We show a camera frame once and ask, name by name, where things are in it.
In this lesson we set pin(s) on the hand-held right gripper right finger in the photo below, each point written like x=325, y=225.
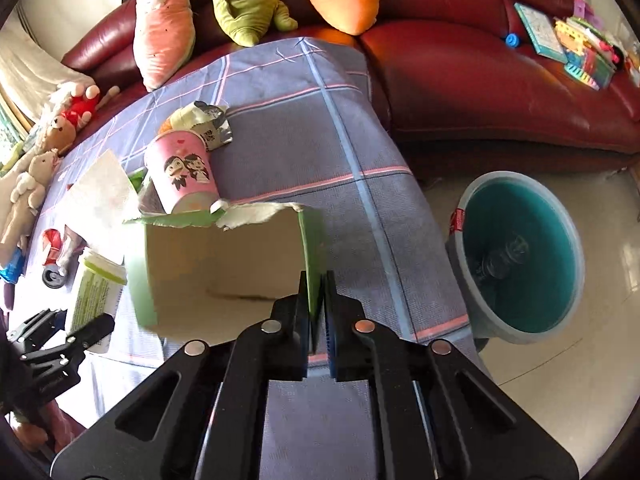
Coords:
x=331, y=360

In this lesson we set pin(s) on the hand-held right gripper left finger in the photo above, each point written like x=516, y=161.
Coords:
x=295, y=345

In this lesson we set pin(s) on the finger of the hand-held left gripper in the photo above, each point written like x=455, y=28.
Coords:
x=75, y=340
x=37, y=325

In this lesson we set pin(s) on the green cardboard box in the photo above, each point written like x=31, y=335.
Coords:
x=225, y=260

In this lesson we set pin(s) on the white paper sheet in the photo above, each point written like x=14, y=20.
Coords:
x=100, y=205

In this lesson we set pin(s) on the grey bin with teal inside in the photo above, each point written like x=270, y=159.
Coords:
x=520, y=260

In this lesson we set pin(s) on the white cup with green label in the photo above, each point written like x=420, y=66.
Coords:
x=92, y=295

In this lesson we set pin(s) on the blue snack packet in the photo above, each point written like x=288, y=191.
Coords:
x=12, y=266

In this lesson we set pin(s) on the silver foil packet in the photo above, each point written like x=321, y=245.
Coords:
x=72, y=247

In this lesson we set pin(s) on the cream plush bear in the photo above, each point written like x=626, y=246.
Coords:
x=25, y=195

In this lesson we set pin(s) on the brown teddy bear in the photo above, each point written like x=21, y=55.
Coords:
x=57, y=135

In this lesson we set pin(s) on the pink printed paper cup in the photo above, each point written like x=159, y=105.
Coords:
x=185, y=175

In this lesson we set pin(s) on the grey plaid bedsheet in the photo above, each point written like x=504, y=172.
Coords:
x=300, y=125

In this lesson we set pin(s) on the plush doll in red clothes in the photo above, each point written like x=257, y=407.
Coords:
x=82, y=105

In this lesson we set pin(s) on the crumpled grey paper wrapper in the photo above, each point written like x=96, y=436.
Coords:
x=210, y=125

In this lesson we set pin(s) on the beige blanket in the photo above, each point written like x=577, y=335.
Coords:
x=35, y=60

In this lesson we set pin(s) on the dark red leather sofa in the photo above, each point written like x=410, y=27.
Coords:
x=475, y=75

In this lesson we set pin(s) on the pink carrot plush pillow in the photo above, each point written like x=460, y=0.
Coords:
x=162, y=30

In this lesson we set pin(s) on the green dinosaur plush toy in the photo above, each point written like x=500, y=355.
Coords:
x=245, y=5

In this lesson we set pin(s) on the small blue round toy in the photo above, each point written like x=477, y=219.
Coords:
x=512, y=40

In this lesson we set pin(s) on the teal picture book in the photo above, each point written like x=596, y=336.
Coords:
x=542, y=32

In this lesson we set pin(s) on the pile of colourful toy blocks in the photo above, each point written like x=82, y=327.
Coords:
x=587, y=55

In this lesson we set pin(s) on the pink plastic toy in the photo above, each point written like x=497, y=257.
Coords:
x=581, y=9

